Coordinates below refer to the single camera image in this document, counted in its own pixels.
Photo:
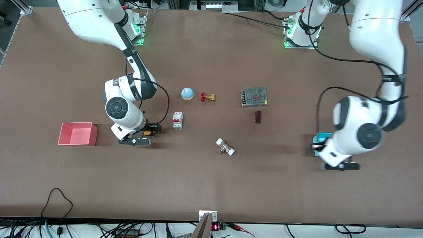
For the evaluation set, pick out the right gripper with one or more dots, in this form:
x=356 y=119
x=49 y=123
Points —
x=152 y=127

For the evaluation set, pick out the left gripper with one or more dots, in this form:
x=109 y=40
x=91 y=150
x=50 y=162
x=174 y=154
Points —
x=316 y=146

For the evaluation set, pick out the yellow push button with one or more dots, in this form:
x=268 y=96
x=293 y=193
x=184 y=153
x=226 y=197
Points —
x=147 y=133

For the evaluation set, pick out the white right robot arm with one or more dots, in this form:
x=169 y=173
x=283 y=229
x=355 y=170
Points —
x=89 y=23

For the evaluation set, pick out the cyan plastic box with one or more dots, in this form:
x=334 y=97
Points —
x=322 y=136

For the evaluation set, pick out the white circuit breaker red switches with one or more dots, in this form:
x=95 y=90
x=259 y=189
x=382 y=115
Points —
x=177 y=120

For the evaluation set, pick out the blue white round buzzer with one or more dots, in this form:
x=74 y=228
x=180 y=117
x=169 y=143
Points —
x=187 y=94

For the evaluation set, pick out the dark brown block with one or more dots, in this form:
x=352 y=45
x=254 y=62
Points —
x=257 y=117

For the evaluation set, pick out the metal fitting white ends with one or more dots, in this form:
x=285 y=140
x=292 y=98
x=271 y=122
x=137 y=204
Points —
x=225 y=147

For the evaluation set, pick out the pink plastic box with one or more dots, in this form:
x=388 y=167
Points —
x=77 y=135

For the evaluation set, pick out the metal mesh power supply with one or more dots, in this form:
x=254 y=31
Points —
x=254 y=97

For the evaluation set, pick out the white pole mounting plate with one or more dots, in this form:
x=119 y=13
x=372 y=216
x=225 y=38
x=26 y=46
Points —
x=213 y=216

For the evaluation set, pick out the red LED display module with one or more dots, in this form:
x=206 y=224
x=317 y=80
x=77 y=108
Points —
x=214 y=227

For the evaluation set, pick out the white device with sockets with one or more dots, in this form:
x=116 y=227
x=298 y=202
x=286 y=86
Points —
x=214 y=6

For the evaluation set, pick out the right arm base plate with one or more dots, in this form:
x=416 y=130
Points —
x=142 y=33

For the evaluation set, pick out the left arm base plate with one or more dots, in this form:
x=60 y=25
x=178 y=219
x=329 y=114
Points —
x=312 y=47

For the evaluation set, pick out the grey camera pole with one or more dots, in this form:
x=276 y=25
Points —
x=201 y=229

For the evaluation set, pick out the aluminium frame profile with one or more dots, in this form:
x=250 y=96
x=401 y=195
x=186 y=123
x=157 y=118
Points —
x=408 y=12
x=24 y=8

